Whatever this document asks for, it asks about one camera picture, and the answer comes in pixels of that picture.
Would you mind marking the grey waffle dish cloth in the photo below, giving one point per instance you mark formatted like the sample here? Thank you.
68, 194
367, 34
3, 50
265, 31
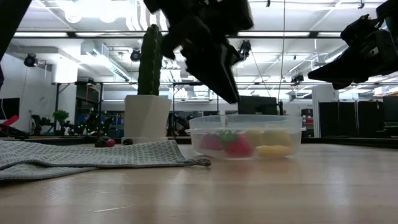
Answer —
93, 155

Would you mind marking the small dark round object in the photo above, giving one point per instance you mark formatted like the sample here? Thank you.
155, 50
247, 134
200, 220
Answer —
101, 143
127, 142

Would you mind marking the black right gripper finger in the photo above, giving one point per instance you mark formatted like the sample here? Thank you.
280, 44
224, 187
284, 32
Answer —
342, 85
345, 70

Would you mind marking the white room pillar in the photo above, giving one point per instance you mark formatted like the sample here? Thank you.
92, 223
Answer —
325, 109

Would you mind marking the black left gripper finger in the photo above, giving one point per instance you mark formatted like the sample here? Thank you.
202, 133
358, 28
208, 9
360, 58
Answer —
208, 68
234, 59

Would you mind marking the black wall screen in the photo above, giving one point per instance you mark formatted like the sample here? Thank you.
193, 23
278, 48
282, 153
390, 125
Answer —
9, 109

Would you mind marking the black partition panels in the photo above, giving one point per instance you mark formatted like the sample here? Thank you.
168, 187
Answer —
357, 118

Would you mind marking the black computer monitor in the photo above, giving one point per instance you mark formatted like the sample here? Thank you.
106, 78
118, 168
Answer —
257, 105

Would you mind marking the black metal shelf rack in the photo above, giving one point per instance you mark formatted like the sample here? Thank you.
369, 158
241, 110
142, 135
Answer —
88, 93

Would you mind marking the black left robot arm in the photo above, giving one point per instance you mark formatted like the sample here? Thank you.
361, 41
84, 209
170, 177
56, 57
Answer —
9, 18

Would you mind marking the white faceted plant pot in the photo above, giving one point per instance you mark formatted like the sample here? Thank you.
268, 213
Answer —
146, 115

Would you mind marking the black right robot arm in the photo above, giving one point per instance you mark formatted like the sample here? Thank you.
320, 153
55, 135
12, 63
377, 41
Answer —
390, 9

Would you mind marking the black overhead light beam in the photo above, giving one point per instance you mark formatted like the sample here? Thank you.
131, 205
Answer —
314, 34

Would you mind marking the black background workstation frame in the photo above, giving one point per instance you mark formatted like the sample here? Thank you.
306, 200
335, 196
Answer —
195, 83

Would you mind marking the red strawberry green leaves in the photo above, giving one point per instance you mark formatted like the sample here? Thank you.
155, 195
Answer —
211, 142
238, 148

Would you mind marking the clear plastic tupperware container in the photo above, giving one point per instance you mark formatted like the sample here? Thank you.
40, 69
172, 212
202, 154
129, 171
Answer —
245, 123

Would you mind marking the small red round object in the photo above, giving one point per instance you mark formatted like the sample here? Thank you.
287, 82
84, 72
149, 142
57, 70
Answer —
110, 143

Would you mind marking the red bar object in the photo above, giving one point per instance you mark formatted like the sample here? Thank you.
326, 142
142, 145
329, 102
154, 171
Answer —
9, 121

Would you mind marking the black hanging spotlight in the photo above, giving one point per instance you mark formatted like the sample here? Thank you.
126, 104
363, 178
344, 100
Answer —
297, 78
30, 60
245, 49
135, 55

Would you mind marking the tall green cactus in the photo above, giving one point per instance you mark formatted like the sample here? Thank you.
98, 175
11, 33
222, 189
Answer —
150, 62

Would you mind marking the small yellow banana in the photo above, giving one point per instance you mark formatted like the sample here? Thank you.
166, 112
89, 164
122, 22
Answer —
273, 151

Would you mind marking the small green potted plant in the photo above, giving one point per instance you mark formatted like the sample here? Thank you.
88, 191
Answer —
60, 116

